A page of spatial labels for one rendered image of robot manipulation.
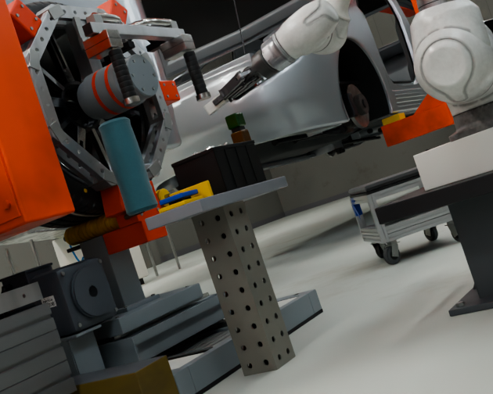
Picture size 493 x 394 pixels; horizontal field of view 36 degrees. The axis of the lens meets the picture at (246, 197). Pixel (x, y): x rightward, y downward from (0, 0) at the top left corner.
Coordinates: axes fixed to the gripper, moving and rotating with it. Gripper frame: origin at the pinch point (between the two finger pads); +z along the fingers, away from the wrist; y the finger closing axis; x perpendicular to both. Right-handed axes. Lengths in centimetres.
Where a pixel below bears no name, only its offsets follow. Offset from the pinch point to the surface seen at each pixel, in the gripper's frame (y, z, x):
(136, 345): 23, 48, 45
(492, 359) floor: 53, -41, 84
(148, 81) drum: 4.0, 12.2, -16.5
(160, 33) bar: -2.9, 3.9, -27.8
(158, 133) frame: -14.9, 28.6, -9.0
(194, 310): -5, 45, 44
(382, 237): -102, 15, 56
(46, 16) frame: 19, 21, -45
